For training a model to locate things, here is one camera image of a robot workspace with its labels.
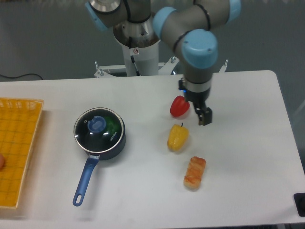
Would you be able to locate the black device at table edge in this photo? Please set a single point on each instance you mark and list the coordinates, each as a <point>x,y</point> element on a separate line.
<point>299,199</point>

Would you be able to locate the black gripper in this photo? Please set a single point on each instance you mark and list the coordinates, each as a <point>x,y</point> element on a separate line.
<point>198,93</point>

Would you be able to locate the green bell pepper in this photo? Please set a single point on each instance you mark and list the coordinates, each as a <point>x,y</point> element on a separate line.
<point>111,124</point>

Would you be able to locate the red bell pepper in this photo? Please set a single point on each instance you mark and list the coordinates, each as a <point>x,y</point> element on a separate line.
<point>179,106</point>

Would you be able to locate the toasted bread piece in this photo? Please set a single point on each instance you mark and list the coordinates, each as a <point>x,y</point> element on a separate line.
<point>194,173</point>

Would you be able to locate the yellow bell pepper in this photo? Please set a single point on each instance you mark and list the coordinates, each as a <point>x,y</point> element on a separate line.
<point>177,137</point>

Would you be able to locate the dark blue saucepan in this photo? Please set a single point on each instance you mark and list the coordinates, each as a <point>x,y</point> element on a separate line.
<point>89,166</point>

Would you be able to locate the glass pot lid blue knob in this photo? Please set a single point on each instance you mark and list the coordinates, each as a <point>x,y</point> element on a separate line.
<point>91,135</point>

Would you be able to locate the yellow woven basket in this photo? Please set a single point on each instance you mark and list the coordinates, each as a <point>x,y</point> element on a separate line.
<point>19,120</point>

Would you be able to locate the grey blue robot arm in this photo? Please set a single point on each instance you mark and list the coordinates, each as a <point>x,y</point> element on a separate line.
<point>107,14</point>

